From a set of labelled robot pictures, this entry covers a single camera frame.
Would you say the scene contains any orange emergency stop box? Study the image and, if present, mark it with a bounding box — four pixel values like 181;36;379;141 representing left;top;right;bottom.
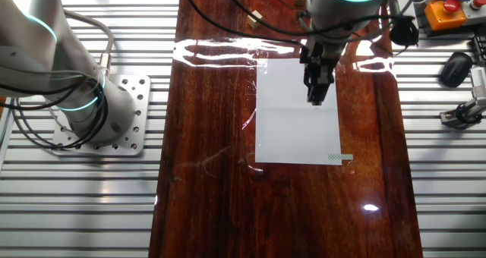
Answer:
424;0;467;32

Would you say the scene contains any grey box with red button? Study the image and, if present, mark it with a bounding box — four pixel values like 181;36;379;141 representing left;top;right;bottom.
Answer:
461;0;486;27

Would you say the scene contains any wrist camera with silver bracket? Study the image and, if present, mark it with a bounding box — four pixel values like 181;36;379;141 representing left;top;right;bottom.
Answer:
387;0;420;46

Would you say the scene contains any white paper sheet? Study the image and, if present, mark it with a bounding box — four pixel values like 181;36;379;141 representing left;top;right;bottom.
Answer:
254;58;342;166

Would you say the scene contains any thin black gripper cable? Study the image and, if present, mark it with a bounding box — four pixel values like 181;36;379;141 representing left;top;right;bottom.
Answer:
181;0;417;49

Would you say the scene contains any reddish wooden board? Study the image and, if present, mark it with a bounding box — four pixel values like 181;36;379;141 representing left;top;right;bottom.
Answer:
147;0;424;258

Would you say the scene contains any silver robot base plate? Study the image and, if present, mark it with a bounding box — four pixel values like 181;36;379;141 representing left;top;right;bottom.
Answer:
51;74;152;157

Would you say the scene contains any black computer mouse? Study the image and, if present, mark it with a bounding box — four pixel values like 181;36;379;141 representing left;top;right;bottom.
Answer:
439;52;474;88

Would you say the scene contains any black keyboard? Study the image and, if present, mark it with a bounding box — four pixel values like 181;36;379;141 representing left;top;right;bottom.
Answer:
472;35;486;68

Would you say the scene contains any grey cable with metal connector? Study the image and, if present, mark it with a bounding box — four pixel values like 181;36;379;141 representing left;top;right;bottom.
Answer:
62;9;115;77

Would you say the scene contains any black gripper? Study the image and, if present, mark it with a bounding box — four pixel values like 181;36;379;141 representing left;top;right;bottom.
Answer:
299;37;338;106

